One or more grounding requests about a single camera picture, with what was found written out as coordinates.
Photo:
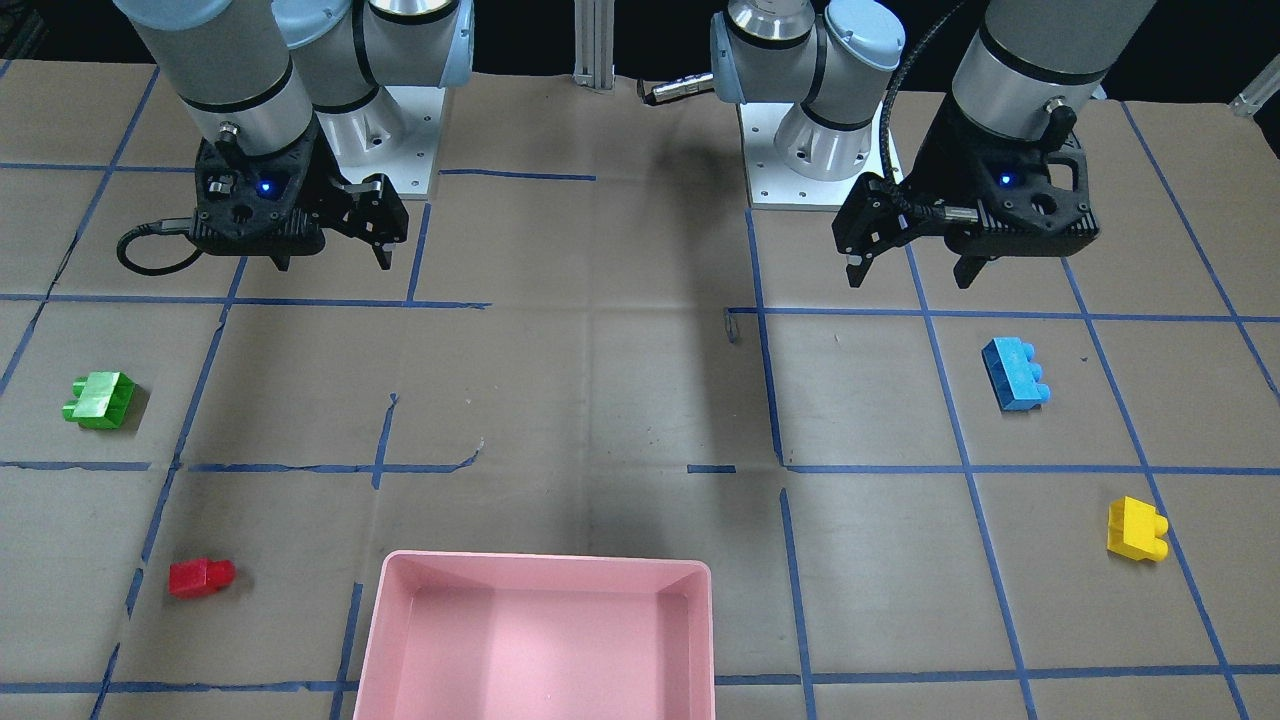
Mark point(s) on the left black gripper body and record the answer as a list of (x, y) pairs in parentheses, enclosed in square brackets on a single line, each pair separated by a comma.
[(942, 160)]

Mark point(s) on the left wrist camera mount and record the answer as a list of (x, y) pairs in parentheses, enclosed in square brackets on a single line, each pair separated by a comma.
[(1031, 203)]

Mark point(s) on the aluminium frame post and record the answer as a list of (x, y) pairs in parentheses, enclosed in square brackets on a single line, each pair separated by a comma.
[(593, 41)]

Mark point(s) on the red toy block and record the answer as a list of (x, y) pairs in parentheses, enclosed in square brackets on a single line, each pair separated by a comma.
[(196, 578)]

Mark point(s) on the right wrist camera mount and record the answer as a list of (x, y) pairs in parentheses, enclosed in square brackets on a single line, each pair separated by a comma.
[(244, 210)]

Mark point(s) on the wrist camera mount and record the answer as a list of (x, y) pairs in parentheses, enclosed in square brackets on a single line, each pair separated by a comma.
[(244, 210), (1031, 203)]

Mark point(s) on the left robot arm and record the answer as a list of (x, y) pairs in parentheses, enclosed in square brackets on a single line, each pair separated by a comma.
[(1025, 77)]

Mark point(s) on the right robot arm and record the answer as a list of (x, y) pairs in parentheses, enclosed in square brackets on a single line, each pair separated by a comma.
[(294, 103)]

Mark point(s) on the yellow toy block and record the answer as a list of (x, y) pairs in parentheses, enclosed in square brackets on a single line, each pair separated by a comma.
[(1137, 531)]

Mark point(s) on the blue toy block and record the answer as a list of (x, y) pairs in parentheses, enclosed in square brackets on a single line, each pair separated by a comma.
[(1014, 374)]

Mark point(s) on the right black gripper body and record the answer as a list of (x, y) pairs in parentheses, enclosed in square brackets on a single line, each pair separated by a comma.
[(322, 178)]

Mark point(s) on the pink plastic box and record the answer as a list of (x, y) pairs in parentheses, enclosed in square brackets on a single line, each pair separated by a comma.
[(458, 635)]

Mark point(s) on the green toy block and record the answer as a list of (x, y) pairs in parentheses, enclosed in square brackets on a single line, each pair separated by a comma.
[(100, 400)]

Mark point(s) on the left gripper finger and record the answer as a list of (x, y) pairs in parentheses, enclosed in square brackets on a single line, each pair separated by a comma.
[(868, 224), (967, 269)]

